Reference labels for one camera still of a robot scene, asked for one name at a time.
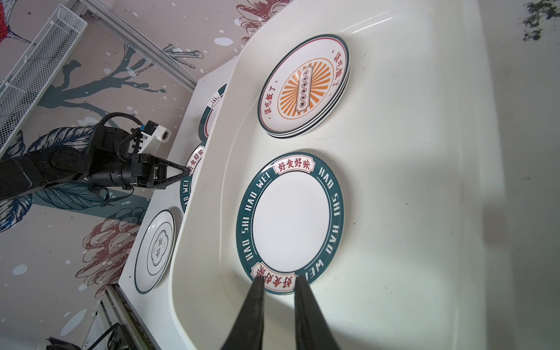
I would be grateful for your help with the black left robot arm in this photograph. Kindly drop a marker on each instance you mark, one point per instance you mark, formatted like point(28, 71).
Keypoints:
point(110, 160)

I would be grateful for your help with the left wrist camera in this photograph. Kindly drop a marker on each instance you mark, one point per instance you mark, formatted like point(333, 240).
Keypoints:
point(150, 137)

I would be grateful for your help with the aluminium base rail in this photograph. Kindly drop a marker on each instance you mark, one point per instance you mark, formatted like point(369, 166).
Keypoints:
point(114, 326)

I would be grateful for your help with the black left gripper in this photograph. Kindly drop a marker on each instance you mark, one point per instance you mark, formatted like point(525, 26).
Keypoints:
point(142, 171)

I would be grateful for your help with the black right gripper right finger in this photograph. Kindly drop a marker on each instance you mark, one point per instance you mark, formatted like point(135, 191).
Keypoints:
point(311, 328)

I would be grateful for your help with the white plate flower outline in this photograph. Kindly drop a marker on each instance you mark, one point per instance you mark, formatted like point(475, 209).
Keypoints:
point(155, 252)

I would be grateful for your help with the white mesh wall shelf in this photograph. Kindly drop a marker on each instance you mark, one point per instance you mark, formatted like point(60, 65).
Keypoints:
point(30, 78)

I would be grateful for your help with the white plastic bin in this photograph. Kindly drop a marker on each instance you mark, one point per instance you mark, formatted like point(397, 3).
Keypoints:
point(415, 146)

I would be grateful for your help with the green rim plate front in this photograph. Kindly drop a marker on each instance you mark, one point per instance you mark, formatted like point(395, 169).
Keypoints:
point(290, 221)

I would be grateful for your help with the green rim plate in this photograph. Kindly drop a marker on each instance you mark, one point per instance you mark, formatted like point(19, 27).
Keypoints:
point(187, 182)
point(290, 221)

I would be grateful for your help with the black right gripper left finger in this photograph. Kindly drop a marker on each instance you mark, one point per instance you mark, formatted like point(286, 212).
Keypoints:
point(247, 331)

